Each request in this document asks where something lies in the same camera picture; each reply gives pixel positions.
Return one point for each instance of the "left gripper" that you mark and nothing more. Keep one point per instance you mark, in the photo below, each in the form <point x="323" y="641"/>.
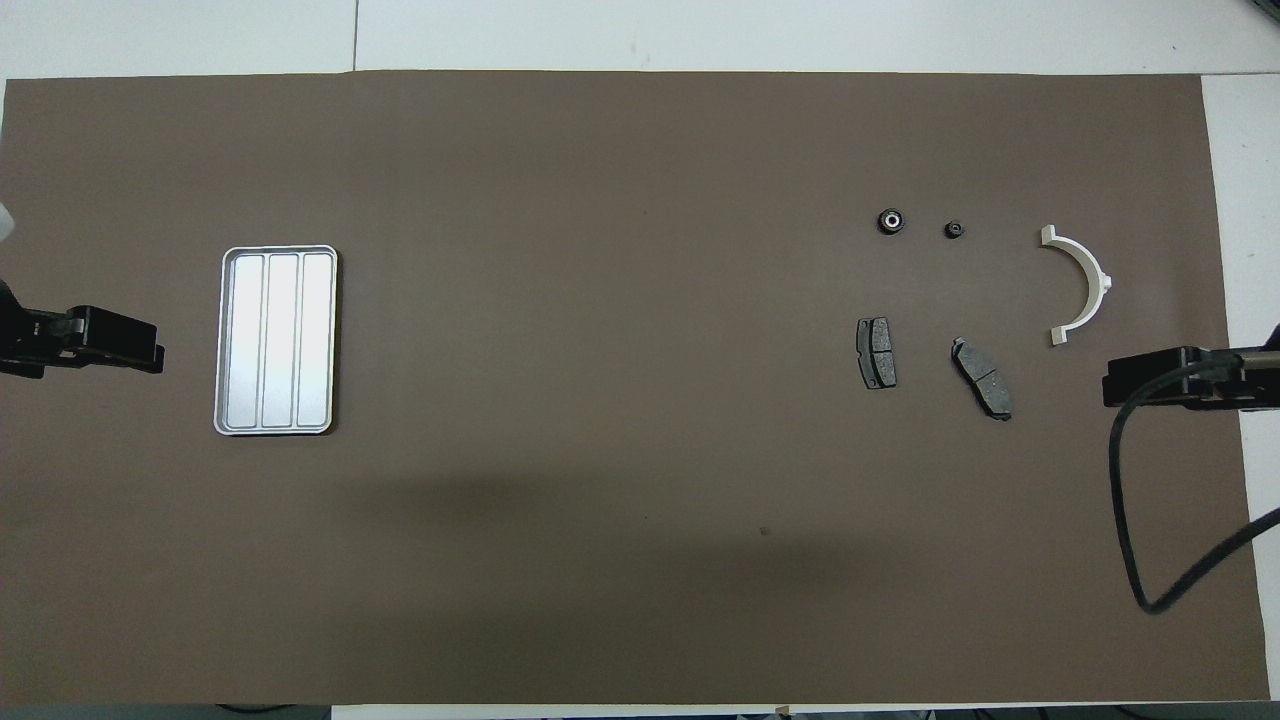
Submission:
<point x="30" y="350"/>

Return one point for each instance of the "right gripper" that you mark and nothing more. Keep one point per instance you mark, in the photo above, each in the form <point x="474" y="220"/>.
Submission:
<point x="1258" y="385"/>

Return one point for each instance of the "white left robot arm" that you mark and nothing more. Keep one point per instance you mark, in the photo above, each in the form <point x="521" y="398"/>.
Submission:
<point x="4" y="222"/>

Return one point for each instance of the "silver metal tray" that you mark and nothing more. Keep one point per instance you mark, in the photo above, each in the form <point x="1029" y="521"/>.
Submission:
<point x="276" y="340"/>

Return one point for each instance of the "long dark brake pad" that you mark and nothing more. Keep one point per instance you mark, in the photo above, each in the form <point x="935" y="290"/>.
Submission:
<point x="982" y="380"/>

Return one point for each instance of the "short dark brake pad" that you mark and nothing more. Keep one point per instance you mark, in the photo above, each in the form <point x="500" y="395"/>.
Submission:
<point x="877" y="352"/>

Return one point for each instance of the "brown table mat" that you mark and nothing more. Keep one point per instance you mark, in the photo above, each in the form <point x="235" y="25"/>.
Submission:
<point x="620" y="300"/>

